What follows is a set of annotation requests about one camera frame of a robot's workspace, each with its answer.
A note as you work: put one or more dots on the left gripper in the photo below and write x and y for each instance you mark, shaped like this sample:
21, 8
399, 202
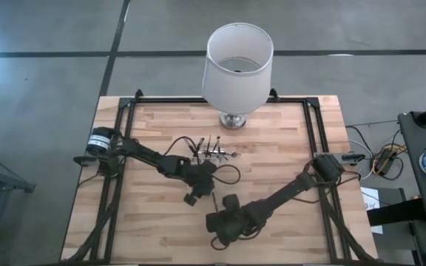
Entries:
198, 177

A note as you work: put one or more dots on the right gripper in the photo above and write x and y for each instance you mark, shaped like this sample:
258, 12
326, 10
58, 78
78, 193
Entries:
235, 221

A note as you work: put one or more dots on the clear acrylic brush organizer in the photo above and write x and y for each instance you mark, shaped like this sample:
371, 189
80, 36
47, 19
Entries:
198, 159

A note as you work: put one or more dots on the slim silver-ferrule makeup brush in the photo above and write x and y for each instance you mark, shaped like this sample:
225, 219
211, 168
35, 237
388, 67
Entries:
200, 146

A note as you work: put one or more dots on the thin black makeup brush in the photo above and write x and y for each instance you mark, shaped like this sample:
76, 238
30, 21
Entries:
209, 145

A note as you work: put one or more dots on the large fluffy makeup brush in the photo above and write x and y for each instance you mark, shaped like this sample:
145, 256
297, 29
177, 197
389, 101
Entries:
231, 154

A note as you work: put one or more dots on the medium fluffy makeup brush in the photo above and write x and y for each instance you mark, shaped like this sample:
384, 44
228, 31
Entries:
217, 145

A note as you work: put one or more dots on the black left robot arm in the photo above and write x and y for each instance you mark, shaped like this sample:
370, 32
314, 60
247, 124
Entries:
142, 155

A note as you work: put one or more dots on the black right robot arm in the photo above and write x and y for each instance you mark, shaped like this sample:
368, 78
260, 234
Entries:
283, 196

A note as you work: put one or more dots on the white shade chrome table lamp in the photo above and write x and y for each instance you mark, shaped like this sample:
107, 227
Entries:
235, 88

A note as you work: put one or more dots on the white paper sheet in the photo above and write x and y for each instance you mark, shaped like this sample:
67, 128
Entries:
368, 196

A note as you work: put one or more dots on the black bar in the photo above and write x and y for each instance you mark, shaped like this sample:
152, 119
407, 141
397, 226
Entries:
394, 212

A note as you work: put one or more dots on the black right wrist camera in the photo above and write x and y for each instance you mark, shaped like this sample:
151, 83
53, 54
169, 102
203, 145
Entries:
231, 202

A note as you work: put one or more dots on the black frame clamp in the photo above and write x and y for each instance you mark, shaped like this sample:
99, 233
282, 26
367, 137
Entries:
273, 94
138, 94

